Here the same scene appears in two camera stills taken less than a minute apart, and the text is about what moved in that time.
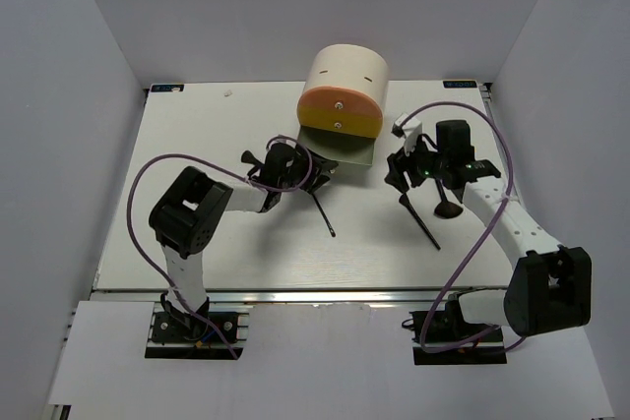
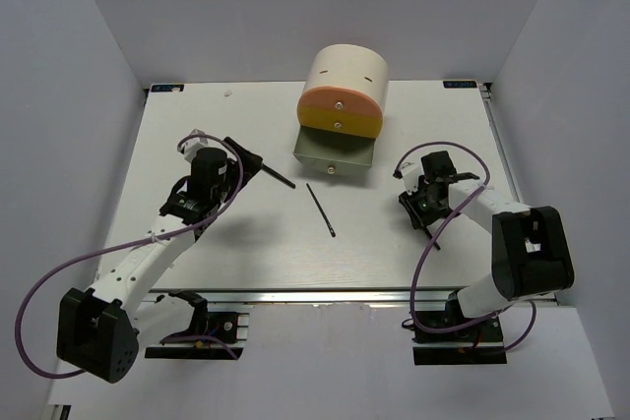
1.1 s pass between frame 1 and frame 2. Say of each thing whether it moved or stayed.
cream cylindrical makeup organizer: stayed
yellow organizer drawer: stayed
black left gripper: moved
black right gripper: moved
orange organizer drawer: stayed
